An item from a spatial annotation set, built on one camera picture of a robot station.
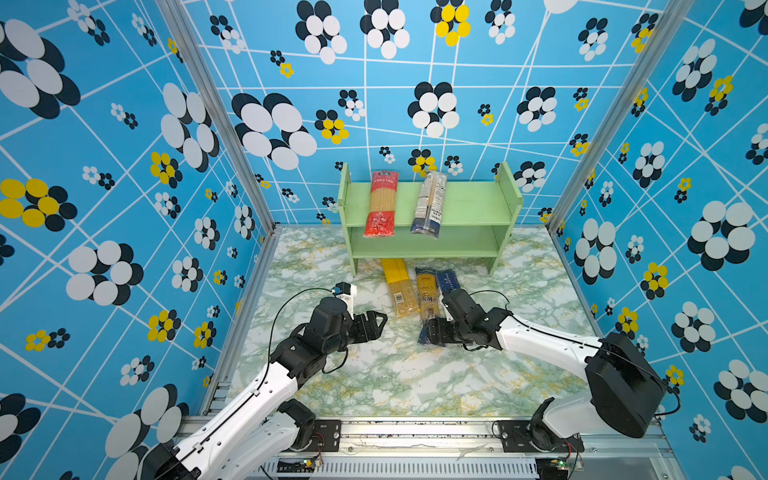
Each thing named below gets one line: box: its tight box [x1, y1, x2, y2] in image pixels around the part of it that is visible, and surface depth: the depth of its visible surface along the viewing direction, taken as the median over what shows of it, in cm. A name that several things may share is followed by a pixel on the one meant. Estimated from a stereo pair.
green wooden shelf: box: [338, 162, 523, 277], surface depth 93 cm
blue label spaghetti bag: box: [410, 172, 448, 239], surface depth 86 cm
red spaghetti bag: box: [363, 170, 399, 237], surface depth 86 cm
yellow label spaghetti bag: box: [381, 258, 420, 317], surface depth 101 cm
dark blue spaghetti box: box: [436, 270, 461, 293], surface depth 101 cm
